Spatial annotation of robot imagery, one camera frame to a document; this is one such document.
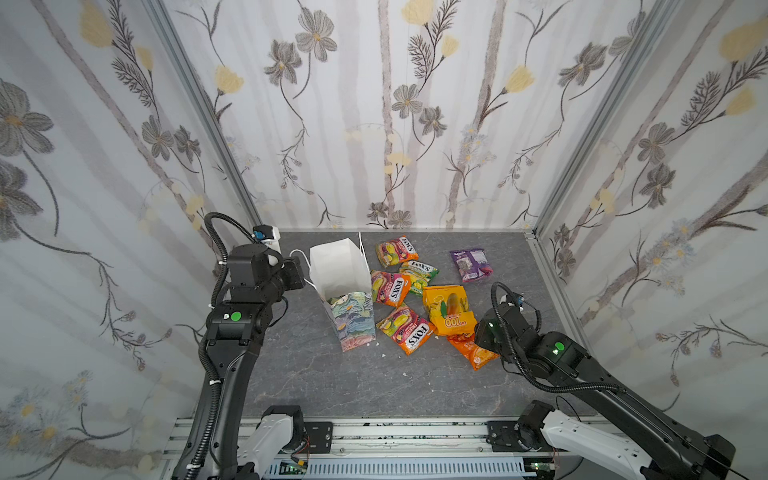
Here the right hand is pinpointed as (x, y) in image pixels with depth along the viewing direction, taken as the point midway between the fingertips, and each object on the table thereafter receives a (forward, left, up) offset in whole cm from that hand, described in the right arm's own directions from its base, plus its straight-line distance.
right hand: (484, 330), depth 75 cm
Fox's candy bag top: (+37, +23, -17) cm, 47 cm away
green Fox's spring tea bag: (+27, +14, -16) cm, 35 cm away
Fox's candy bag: (+20, +25, -14) cm, 35 cm away
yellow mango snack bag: (+12, +6, -13) cm, 18 cm away
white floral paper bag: (+19, +39, -12) cm, 45 cm away
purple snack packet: (+32, -5, -16) cm, 37 cm away
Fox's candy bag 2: (+5, +18, -15) cm, 24 cm away
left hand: (+10, +46, +15) cm, 49 cm away
